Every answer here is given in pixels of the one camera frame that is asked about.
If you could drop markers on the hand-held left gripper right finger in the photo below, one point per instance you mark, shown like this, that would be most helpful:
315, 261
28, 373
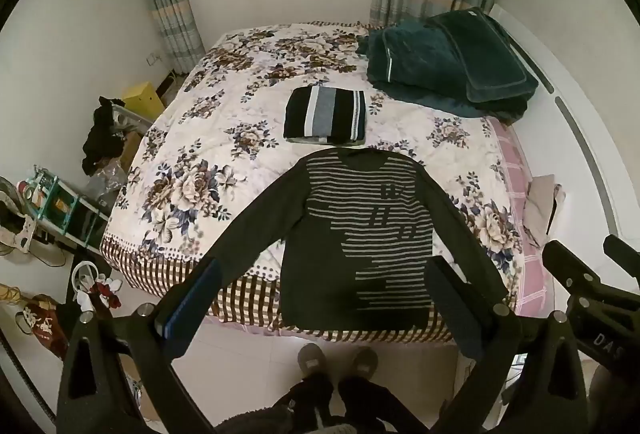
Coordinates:
450, 309

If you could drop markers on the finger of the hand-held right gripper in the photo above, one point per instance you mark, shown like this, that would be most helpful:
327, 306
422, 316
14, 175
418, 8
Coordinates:
575, 266
622, 248

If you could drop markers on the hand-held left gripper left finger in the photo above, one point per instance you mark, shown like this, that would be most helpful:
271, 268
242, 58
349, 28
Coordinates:
192, 299

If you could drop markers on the dark striped long-sleeve sweater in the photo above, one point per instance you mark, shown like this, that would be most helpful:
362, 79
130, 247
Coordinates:
350, 234

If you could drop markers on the beige cloth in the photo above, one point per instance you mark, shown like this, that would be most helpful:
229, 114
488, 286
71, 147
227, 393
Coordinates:
542, 209

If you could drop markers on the grey slipper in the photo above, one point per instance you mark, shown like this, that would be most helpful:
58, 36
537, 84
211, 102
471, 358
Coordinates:
364, 361
310, 359

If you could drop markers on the pink checked bed sheet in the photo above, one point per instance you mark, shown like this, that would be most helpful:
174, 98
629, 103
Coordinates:
515, 174

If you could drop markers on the white bucket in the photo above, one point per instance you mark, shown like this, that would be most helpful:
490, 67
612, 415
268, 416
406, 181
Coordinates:
82, 276

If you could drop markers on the person's right leg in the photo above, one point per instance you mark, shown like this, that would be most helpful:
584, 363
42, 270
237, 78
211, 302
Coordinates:
365, 406

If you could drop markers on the person's leg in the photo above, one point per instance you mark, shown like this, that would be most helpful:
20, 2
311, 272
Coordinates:
310, 401
365, 406

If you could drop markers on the clear plastic bag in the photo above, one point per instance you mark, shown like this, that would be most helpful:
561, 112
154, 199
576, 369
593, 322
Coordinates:
107, 184

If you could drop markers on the red printed bag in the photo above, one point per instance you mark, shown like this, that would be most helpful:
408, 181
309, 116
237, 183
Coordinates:
42, 326

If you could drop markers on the person's left leg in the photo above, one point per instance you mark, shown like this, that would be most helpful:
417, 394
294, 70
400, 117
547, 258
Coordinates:
310, 401

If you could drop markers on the teal shelf rack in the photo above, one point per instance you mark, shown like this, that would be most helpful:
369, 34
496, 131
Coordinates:
65, 209

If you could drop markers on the cardboard box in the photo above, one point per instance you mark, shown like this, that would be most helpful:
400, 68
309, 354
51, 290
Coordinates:
131, 149

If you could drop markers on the white bed headboard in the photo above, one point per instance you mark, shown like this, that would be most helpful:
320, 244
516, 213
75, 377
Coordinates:
575, 89

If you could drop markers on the black cloth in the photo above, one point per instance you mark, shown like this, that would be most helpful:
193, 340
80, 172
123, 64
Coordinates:
102, 134

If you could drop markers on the yellow box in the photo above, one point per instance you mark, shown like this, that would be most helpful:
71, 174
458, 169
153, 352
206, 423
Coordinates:
144, 100

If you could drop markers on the folded black grey striped sweater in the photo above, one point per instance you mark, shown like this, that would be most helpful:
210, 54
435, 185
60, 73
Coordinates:
325, 114

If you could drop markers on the dark green pillow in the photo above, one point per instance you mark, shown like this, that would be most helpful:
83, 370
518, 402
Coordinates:
480, 49

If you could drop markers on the dark green blanket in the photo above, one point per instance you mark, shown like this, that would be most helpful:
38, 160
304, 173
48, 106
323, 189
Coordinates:
415, 64

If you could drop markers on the wall socket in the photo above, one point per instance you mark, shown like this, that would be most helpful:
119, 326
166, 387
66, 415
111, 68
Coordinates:
154, 60

